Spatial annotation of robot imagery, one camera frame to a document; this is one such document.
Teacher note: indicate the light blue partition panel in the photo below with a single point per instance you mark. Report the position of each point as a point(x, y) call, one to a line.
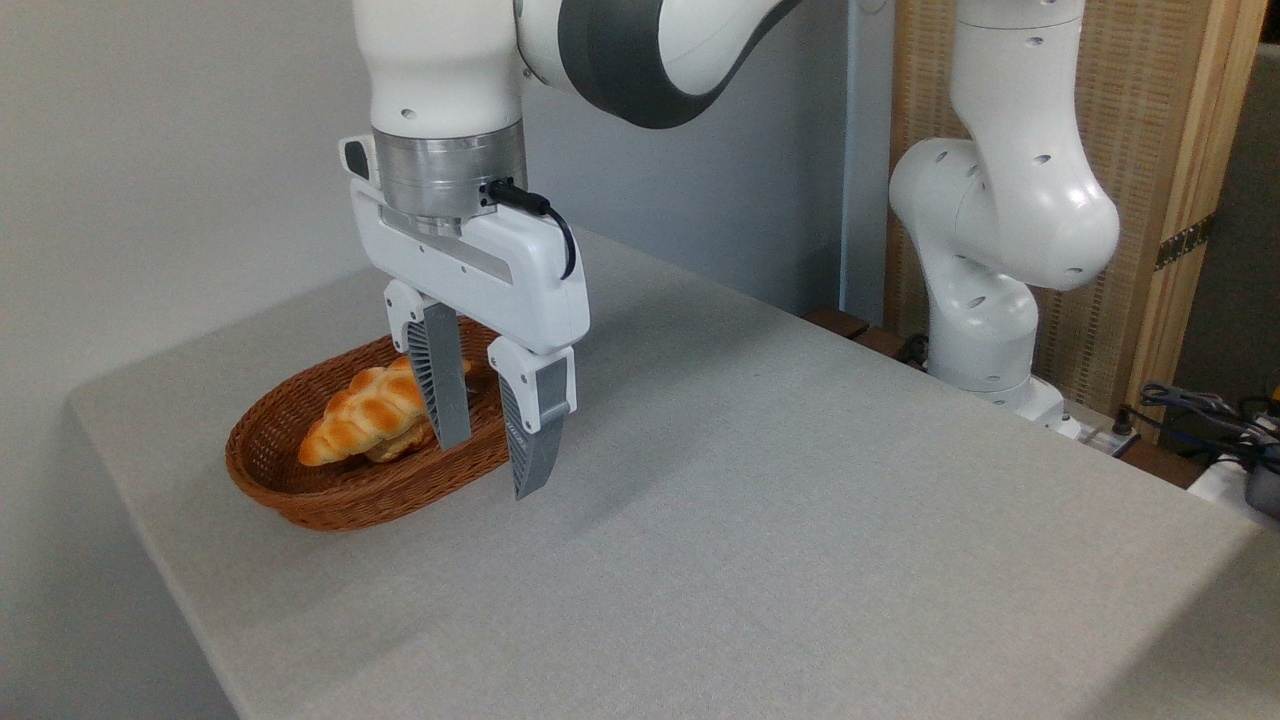
point(740, 190)

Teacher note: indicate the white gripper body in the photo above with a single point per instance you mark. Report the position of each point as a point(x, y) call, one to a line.
point(500, 275)

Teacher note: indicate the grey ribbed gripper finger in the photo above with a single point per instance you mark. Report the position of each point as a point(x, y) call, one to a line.
point(440, 385)
point(535, 440)

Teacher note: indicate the dark brown wooden bench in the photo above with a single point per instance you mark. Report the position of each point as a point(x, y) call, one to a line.
point(850, 328)

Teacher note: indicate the golden braided bread roll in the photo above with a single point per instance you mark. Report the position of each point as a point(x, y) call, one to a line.
point(365, 410)

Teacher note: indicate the dark metal screen hinge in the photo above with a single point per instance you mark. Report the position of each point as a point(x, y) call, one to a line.
point(1184, 241)

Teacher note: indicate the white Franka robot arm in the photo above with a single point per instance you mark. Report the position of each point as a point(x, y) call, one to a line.
point(1010, 200)

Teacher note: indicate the wooden woven folding screen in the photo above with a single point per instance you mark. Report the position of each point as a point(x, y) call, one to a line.
point(1140, 120)

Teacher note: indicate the brown wicker oval basket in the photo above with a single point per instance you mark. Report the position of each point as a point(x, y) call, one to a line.
point(300, 485)

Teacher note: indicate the grey box device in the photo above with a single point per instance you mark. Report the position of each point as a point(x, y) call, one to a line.
point(1264, 492)

